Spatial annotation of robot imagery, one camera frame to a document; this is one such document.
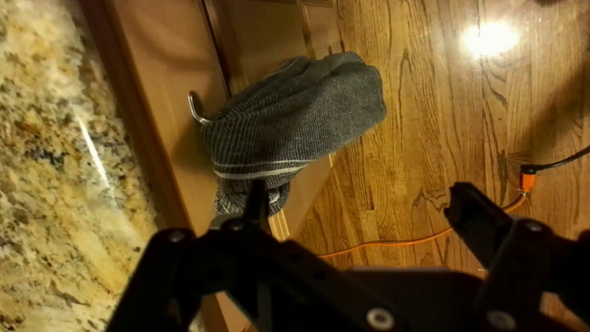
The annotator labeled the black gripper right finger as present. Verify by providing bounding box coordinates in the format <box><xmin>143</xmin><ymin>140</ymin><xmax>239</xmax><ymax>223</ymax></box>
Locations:
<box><xmin>442</xmin><ymin>179</ymin><xmax>590</xmax><ymax>332</ymax></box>

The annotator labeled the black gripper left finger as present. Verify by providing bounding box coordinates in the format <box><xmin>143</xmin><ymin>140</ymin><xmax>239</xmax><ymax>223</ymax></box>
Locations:
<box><xmin>104</xmin><ymin>179</ymin><xmax>348</xmax><ymax>332</ymax></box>

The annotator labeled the wooden drawer with metal handle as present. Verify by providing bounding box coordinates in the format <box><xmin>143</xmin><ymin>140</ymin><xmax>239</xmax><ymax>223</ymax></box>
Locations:
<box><xmin>80</xmin><ymin>0</ymin><xmax>250</xmax><ymax>332</ymax></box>

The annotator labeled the gray hanging towel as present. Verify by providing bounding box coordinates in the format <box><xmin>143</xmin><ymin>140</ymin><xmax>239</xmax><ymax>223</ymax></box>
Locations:
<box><xmin>200</xmin><ymin>52</ymin><xmax>388</xmax><ymax>218</ymax></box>

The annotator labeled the black floor cable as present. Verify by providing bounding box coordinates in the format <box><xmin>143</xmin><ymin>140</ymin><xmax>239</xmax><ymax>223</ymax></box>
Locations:
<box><xmin>519</xmin><ymin>142</ymin><xmax>590</xmax><ymax>177</ymax></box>

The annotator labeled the orange cable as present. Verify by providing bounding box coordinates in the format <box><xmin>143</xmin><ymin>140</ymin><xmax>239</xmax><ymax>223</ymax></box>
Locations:
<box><xmin>316</xmin><ymin>173</ymin><xmax>538</xmax><ymax>262</ymax></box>

